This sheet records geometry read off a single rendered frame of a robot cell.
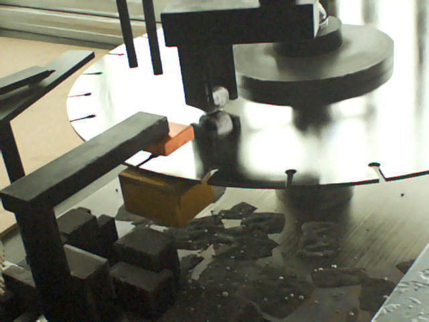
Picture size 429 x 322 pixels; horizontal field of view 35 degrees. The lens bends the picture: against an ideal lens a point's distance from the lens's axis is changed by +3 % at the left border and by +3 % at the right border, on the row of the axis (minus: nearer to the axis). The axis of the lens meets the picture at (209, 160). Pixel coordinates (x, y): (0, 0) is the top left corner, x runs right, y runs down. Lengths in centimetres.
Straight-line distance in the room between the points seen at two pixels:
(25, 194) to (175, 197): 8
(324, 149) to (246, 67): 12
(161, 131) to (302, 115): 9
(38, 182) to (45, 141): 61
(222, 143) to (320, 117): 6
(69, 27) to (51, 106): 35
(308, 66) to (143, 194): 14
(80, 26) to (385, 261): 97
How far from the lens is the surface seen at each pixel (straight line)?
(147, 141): 33
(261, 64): 45
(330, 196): 49
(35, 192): 30
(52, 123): 96
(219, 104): 40
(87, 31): 131
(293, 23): 37
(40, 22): 140
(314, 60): 45
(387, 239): 46
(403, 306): 18
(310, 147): 36
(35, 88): 59
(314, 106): 41
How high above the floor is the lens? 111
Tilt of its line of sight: 28 degrees down
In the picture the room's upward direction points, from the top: 8 degrees counter-clockwise
